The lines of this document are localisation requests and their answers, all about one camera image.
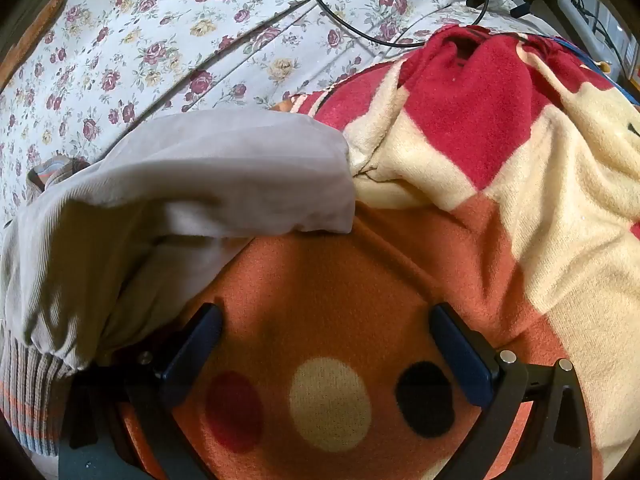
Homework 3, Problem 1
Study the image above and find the wooden bed frame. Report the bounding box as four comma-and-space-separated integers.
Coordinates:
9, 0, 72, 73

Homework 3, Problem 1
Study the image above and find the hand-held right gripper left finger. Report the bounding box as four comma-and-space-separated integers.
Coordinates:
59, 303, 223, 480

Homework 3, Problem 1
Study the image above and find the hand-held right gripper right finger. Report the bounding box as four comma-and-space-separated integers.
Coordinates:
429, 303, 597, 480

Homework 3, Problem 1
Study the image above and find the beige jacket with striped cuffs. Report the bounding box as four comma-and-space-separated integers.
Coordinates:
0, 109, 357, 461

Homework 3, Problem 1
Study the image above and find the floral bed sheet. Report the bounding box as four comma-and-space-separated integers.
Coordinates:
0, 0, 551, 233

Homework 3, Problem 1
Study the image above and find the orange red cream printed blanket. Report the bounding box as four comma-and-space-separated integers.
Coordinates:
115, 24, 640, 480

